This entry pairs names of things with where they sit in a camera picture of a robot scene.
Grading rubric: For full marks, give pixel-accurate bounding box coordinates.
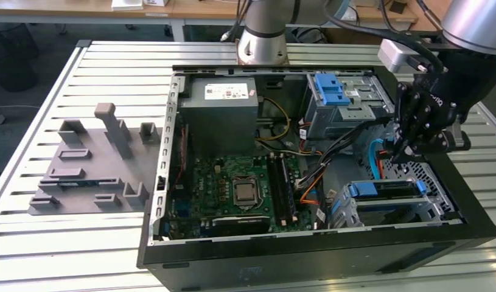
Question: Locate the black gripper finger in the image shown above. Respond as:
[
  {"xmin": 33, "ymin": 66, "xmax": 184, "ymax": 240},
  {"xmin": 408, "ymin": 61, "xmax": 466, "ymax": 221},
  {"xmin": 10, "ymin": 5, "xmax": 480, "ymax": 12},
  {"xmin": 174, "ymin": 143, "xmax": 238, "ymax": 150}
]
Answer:
[
  {"xmin": 388, "ymin": 81, "xmax": 420, "ymax": 153},
  {"xmin": 392, "ymin": 93, "xmax": 460, "ymax": 164}
]

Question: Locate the blue data wire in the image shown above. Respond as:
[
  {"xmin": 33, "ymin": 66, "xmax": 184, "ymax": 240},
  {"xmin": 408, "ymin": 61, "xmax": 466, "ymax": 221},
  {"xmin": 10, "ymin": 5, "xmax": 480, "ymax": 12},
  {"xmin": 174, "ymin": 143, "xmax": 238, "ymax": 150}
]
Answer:
[{"xmin": 368, "ymin": 138, "xmax": 394, "ymax": 182}]

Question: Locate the hard disk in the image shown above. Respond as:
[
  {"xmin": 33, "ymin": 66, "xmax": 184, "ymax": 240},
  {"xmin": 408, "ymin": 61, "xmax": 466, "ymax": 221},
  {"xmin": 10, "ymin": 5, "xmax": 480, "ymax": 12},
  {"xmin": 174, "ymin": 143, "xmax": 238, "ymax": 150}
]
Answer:
[{"xmin": 348, "ymin": 179, "xmax": 426, "ymax": 201}]

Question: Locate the silver disk bay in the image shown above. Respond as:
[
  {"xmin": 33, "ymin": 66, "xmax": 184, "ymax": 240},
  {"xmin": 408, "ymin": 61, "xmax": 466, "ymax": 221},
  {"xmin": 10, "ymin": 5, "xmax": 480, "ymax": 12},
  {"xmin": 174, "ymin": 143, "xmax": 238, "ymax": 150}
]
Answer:
[{"xmin": 328, "ymin": 178, "xmax": 464, "ymax": 229}]

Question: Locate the blue plastic drive latch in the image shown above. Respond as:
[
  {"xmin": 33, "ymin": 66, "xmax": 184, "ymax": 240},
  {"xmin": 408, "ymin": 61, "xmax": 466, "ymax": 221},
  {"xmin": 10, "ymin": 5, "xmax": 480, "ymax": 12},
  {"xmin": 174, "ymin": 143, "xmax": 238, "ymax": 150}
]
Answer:
[{"xmin": 313, "ymin": 74, "xmax": 349, "ymax": 106}]

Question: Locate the grey optical drive cage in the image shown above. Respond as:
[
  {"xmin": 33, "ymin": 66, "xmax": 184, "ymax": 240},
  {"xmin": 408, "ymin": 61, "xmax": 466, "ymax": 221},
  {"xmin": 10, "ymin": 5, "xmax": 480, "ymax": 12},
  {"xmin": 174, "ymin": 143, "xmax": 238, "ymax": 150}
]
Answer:
[{"xmin": 304, "ymin": 72, "xmax": 397, "ymax": 141}]

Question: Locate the small black desk device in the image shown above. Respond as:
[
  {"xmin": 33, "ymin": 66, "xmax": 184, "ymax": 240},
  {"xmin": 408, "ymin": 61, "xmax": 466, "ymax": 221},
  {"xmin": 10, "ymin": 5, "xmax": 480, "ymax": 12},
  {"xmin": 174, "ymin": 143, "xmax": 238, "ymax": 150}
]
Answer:
[{"xmin": 386, "ymin": 0, "xmax": 408, "ymax": 15}]

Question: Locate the dark bag under desk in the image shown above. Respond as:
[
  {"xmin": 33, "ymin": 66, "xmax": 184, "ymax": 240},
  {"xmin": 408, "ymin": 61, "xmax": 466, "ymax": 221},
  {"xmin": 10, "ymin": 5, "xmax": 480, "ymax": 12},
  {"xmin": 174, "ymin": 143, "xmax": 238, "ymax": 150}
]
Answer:
[{"xmin": 288, "ymin": 27, "xmax": 325, "ymax": 43}]

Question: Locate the black empty RAM slot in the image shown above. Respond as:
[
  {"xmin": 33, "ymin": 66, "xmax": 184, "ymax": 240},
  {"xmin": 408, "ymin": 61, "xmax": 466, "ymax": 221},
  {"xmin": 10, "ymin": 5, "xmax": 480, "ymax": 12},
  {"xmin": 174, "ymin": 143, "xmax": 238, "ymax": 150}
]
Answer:
[{"xmin": 266, "ymin": 154, "xmax": 289, "ymax": 225}]

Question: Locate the black CPU socket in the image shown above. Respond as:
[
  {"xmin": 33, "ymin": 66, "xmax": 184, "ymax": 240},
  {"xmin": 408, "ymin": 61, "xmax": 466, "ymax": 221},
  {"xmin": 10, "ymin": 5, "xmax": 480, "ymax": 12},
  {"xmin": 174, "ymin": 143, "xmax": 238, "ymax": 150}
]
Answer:
[{"xmin": 229, "ymin": 175, "xmax": 264, "ymax": 213}]

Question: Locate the grey power supply unit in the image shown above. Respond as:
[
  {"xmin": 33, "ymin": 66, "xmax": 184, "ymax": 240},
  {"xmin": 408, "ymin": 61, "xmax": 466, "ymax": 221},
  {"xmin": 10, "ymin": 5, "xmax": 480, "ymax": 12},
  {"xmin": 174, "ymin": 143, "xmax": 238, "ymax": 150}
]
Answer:
[{"xmin": 177, "ymin": 76, "xmax": 260, "ymax": 156}]

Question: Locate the silver CPU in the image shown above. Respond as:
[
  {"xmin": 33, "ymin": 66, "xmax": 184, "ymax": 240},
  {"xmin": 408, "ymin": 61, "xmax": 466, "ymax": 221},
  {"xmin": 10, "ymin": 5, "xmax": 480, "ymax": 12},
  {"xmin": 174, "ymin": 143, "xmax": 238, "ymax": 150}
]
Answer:
[{"xmin": 234, "ymin": 184, "xmax": 257, "ymax": 204}]

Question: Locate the green motherboard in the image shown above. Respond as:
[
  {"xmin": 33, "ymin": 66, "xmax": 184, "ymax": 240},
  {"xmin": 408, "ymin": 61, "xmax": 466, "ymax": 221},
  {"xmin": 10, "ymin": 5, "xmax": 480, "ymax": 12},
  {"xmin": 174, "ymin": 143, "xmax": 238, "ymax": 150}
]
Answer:
[{"xmin": 165, "ymin": 153, "xmax": 313, "ymax": 238}]

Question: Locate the black graphics card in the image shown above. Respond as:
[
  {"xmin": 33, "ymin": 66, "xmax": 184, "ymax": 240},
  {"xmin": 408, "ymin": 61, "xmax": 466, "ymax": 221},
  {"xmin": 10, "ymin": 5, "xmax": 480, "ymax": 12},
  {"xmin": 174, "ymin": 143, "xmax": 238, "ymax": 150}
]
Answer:
[{"xmin": 209, "ymin": 215, "xmax": 270, "ymax": 237}]

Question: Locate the black open PC case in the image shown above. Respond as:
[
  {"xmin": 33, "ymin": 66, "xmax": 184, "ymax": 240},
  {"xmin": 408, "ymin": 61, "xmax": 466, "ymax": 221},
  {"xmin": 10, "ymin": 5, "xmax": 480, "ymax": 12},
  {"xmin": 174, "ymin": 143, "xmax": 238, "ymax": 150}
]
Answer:
[{"xmin": 135, "ymin": 64, "xmax": 496, "ymax": 292}]

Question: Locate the plain white box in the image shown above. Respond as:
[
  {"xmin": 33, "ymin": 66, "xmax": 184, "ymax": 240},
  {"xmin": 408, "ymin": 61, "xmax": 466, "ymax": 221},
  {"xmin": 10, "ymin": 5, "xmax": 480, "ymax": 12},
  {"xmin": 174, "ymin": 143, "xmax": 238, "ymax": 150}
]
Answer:
[{"xmin": 110, "ymin": 0, "xmax": 143, "ymax": 12}]

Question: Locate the grey parts rack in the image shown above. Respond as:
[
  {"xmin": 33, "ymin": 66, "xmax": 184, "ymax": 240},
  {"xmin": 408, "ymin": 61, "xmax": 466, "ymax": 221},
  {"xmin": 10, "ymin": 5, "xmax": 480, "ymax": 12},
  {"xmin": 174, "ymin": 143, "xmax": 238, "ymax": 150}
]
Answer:
[{"xmin": 26, "ymin": 102, "xmax": 163, "ymax": 217}]

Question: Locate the silver side wrist camera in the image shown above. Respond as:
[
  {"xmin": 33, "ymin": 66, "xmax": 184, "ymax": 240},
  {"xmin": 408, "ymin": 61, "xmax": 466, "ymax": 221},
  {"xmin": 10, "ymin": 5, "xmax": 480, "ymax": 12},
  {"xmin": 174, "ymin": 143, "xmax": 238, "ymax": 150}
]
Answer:
[{"xmin": 444, "ymin": 120, "xmax": 472, "ymax": 150}]

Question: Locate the thick black wrist cable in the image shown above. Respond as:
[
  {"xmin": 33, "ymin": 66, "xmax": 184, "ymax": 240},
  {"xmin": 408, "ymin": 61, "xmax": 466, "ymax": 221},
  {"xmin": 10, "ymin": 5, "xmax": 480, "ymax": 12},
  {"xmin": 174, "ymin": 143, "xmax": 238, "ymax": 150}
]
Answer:
[{"xmin": 320, "ymin": 0, "xmax": 450, "ymax": 74}]

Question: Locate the black cable bundle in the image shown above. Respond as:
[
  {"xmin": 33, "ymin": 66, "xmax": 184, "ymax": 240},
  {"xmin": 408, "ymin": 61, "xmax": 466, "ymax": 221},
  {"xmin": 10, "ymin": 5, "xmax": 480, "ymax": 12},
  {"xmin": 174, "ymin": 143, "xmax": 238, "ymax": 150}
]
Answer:
[{"xmin": 300, "ymin": 120, "xmax": 389, "ymax": 189}]

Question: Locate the yellow wire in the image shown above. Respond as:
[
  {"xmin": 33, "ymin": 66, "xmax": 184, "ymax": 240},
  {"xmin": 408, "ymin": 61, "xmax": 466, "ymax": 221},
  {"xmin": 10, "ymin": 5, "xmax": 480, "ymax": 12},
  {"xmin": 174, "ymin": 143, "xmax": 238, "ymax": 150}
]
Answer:
[{"xmin": 257, "ymin": 97, "xmax": 292, "ymax": 142}]

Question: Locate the multicolour power wire bundle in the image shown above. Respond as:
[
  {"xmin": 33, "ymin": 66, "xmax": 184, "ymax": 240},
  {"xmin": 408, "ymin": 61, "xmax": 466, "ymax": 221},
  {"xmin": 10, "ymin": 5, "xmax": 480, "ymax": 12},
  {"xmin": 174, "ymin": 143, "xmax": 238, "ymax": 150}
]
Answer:
[{"xmin": 254, "ymin": 138, "xmax": 325, "ymax": 158}]

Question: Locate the orange wire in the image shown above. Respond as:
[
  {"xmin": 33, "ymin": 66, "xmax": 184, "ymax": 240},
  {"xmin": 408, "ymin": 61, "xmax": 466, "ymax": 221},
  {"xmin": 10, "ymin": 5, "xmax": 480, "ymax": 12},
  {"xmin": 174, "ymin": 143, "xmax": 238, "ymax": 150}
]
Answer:
[{"xmin": 300, "ymin": 188, "xmax": 318, "ymax": 205}]

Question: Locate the thin black hanging cable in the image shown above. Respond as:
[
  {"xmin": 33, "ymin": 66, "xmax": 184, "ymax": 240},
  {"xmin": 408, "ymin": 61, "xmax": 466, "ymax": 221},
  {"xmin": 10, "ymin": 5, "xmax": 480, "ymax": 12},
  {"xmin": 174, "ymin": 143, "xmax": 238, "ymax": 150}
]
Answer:
[{"xmin": 221, "ymin": 0, "xmax": 252, "ymax": 42}]

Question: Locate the wooden desk white frame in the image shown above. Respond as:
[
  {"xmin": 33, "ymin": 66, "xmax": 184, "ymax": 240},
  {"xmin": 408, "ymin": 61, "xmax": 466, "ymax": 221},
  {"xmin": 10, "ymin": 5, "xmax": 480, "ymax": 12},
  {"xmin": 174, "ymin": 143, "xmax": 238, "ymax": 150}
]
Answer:
[{"xmin": 0, "ymin": 0, "xmax": 418, "ymax": 46}]

